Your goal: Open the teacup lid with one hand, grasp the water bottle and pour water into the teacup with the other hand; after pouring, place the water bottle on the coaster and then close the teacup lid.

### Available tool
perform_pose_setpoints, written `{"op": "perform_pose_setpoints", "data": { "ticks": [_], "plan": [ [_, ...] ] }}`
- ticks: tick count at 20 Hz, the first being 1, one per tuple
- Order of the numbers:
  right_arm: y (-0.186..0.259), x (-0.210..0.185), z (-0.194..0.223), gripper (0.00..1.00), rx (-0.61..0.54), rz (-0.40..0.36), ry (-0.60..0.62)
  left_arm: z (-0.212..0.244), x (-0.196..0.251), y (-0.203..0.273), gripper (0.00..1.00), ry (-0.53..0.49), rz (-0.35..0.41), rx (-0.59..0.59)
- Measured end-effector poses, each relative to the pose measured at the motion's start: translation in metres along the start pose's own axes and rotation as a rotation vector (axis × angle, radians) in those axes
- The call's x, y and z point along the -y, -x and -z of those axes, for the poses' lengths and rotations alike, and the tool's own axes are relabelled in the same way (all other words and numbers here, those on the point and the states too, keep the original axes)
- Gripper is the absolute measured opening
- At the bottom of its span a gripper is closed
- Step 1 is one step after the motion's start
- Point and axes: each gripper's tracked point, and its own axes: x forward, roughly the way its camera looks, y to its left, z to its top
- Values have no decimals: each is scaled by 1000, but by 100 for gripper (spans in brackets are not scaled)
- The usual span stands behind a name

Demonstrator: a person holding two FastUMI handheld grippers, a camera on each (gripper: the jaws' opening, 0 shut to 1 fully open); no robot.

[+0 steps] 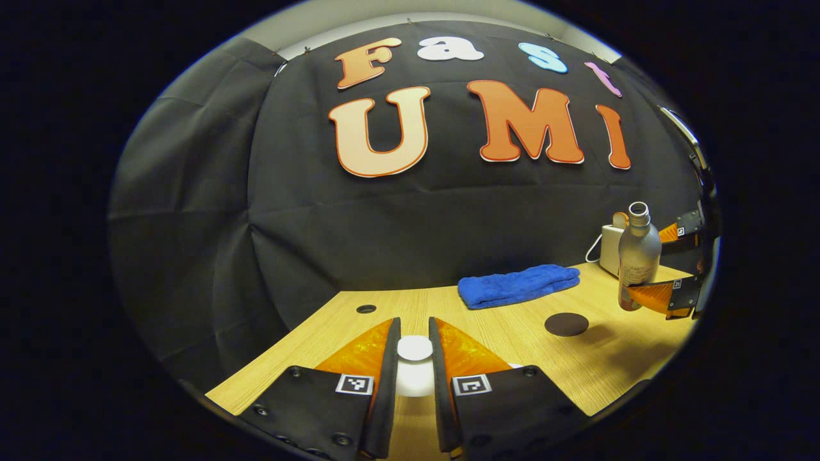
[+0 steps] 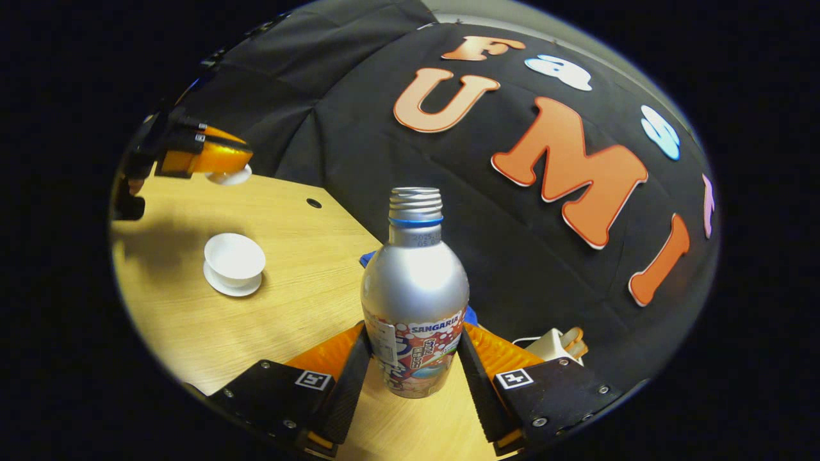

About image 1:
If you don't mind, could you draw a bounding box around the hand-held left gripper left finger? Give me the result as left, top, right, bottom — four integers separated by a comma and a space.
237, 317, 402, 460

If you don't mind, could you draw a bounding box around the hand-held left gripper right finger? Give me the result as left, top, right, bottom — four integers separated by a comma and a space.
428, 317, 577, 460

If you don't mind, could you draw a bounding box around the silver water bottle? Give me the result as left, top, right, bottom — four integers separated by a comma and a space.
618, 201, 662, 312

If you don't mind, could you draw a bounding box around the dark round coaster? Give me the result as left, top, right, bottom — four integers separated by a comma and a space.
545, 312, 590, 337

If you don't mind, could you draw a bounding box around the white toaster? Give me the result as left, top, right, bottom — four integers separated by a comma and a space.
599, 224, 632, 277

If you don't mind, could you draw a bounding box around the blue towel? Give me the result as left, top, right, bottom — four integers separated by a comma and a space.
457, 264, 581, 311

